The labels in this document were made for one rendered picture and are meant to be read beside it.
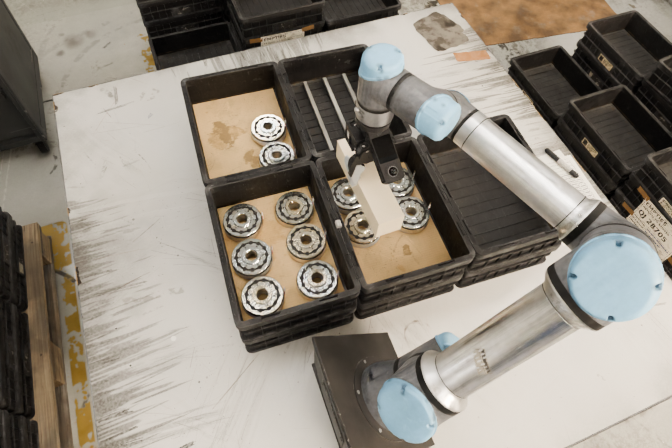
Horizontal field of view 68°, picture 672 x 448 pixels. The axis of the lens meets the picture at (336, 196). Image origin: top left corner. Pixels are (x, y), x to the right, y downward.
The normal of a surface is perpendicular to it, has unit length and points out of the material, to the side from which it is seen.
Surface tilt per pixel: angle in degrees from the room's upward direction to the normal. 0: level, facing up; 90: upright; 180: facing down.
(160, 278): 0
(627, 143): 0
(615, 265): 43
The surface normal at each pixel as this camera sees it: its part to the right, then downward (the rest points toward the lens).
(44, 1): 0.04, -0.54
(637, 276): -0.43, 0.06
